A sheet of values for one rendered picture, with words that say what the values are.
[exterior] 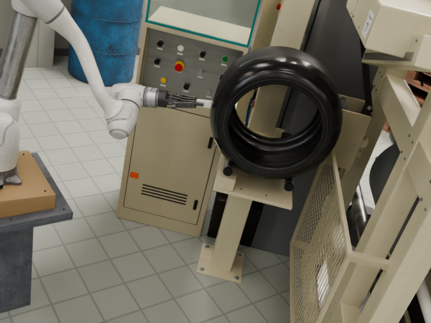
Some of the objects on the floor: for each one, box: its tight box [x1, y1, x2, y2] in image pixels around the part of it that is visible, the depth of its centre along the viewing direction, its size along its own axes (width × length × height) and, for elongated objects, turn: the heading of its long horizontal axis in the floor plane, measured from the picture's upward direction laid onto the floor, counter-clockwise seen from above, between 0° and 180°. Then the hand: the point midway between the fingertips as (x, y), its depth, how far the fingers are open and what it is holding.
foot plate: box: [196, 243, 244, 284], centre depth 307 cm, size 27×27×2 cm
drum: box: [67, 0, 144, 87], centre depth 483 cm, size 65×65×98 cm
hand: (204, 103), depth 222 cm, fingers closed
